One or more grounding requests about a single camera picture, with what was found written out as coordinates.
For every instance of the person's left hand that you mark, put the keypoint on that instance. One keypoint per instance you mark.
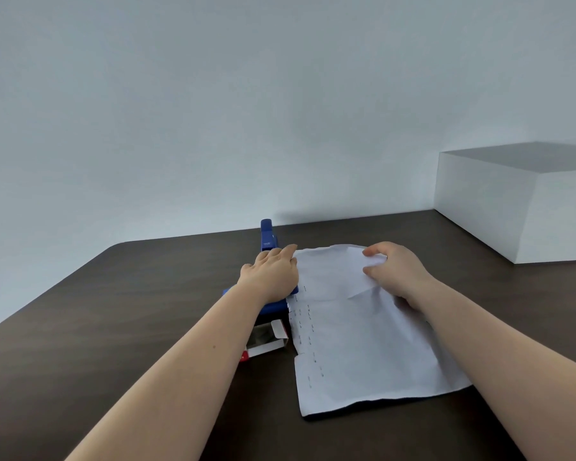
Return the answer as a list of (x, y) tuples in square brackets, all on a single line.
[(271, 278)]

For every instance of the white paper stack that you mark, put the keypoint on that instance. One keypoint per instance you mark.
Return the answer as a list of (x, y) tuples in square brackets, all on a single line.
[(365, 360)]

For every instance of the person's right hand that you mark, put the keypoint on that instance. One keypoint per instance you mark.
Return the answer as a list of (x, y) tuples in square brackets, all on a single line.
[(403, 273)]

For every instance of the person's right forearm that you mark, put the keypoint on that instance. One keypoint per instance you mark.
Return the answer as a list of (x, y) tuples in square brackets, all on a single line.
[(499, 360)]

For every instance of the person's left forearm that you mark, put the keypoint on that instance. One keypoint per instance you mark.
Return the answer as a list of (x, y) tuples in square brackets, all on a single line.
[(173, 384)]

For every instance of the large white box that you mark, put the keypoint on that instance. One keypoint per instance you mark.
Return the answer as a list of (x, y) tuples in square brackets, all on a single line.
[(557, 220)]

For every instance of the red and white staple box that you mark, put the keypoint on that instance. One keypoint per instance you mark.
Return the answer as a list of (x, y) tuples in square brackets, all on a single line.
[(269, 348)]

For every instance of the blue stapler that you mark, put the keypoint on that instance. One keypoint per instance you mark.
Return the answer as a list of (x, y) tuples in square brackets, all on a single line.
[(268, 235), (273, 309)]

